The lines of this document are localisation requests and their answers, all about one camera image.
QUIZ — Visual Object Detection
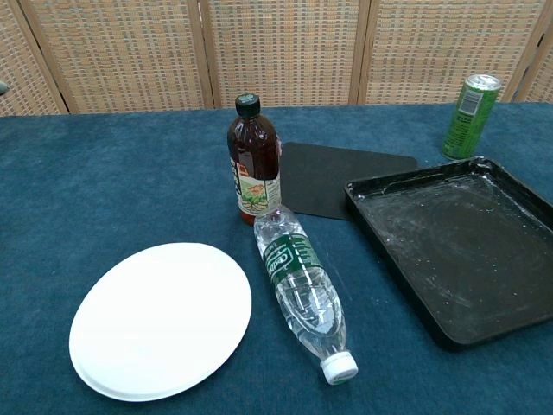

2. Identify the white round paper plate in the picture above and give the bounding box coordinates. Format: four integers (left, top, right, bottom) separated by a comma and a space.
68, 241, 253, 390

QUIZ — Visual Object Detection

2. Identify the black square tray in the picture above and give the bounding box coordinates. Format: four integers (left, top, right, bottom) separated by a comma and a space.
343, 156, 553, 352

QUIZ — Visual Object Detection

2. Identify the blue table cloth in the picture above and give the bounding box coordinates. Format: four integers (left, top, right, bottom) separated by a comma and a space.
0, 101, 553, 415

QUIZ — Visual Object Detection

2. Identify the brown tea bottle black cap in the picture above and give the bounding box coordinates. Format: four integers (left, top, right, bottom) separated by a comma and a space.
226, 93, 283, 227

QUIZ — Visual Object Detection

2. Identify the woven wooden folding screen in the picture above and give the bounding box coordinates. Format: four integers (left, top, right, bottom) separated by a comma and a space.
0, 0, 553, 116

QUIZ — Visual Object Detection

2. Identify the black rectangular mat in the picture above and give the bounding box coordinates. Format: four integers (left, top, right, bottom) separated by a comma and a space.
276, 141, 419, 222

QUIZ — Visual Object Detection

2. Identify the clear water bottle green label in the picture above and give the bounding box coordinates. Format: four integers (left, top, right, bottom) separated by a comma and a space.
253, 206, 359, 385

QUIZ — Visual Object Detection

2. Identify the green drink can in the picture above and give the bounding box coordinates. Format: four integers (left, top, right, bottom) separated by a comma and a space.
440, 73, 502, 162

